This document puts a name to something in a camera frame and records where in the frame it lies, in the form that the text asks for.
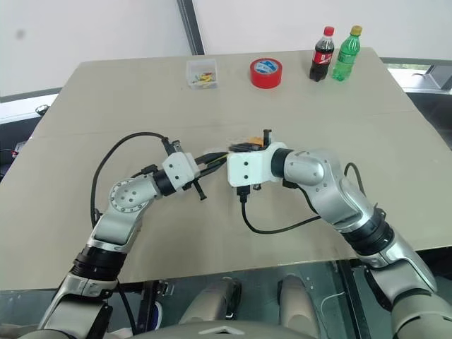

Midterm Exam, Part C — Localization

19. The black table leg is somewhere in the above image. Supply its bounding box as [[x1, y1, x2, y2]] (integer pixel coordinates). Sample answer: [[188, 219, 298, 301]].
[[136, 280, 162, 333]]

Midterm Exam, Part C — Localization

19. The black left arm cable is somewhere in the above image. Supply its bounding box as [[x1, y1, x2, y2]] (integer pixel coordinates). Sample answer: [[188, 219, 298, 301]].
[[90, 131, 185, 229]]

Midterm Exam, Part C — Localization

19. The green bottle with yellow cap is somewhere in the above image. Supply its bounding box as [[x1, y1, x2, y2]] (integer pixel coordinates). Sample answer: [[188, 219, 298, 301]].
[[331, 25, 364, 83]]

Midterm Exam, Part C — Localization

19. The grey box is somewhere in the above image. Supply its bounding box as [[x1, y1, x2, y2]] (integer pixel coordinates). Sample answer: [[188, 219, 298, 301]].
[[424, 63, 452, 94]]

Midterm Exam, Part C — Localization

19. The dark wall pillar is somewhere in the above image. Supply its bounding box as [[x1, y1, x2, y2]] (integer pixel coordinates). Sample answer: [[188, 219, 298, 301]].
[[176, 0, 206, 56]]

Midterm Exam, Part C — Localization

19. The red tape roll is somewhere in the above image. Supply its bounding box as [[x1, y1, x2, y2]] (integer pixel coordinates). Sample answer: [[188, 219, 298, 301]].
[[249, 57, 285, 90]]

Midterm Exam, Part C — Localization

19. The cola bottle with red cap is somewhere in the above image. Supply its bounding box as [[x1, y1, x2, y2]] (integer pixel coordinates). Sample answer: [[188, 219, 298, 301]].
[[309, 25, 336, 83]]

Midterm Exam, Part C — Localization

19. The beige robot right leg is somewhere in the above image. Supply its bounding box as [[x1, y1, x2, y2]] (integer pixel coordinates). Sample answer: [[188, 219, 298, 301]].
[[276, 274, 319, 337]]

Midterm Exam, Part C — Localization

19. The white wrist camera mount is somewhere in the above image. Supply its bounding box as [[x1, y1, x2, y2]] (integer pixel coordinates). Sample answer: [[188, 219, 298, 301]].
[[226, 141, 288, 188], [161, 150, 199, 192]]

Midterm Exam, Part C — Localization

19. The beige robot torso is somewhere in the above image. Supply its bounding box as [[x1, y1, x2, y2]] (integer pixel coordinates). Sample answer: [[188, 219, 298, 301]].
[[129, 319, 319, 339]]

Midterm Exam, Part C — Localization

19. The clear yellow-zip plastic bag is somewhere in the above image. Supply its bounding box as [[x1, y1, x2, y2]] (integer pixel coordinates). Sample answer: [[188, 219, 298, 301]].
[[206, 143, 234, 171]]

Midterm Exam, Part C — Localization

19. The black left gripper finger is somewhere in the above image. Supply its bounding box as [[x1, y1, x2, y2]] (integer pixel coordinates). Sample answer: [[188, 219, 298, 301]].
[[201, 161, 227, 175], [196, 151, 229, 166]]

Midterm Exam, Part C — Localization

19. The clear box of coloured pins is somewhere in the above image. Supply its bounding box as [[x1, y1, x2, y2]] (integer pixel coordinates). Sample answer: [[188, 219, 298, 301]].
[[186, 59, 219, 90]]

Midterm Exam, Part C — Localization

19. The black table frame bar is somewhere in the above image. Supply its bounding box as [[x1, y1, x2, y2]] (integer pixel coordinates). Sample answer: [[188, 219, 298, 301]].
[[336, 258, 369, 339]]

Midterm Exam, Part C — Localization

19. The beige robot leg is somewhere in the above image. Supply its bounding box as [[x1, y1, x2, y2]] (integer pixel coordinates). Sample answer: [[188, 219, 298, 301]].
[[178, 277, 244, 325], [276, 274, 319, 337]]

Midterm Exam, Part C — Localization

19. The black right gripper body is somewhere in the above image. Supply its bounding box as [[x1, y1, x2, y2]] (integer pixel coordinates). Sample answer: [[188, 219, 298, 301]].
[[251, 128, 273, 152]]

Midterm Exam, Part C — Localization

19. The white floor cable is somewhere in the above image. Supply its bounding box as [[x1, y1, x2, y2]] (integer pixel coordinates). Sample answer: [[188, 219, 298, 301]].
[[320, 290, 346, 319]]

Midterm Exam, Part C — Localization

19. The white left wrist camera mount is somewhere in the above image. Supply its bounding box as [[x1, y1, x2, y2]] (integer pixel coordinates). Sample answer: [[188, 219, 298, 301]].
[[161, 150, 199, 192]]

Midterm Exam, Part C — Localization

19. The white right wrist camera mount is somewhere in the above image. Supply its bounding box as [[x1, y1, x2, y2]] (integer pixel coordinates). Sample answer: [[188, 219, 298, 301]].
[[226, 141, 288, 188]]

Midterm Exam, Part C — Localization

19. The beige robot left leg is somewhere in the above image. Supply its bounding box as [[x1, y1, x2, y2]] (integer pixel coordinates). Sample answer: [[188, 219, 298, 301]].
[[178, 277, 244, 325]]

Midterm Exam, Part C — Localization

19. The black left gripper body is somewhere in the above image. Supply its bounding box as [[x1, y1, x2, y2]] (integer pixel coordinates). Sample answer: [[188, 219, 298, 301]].
[[191, 157, 210, 203]]

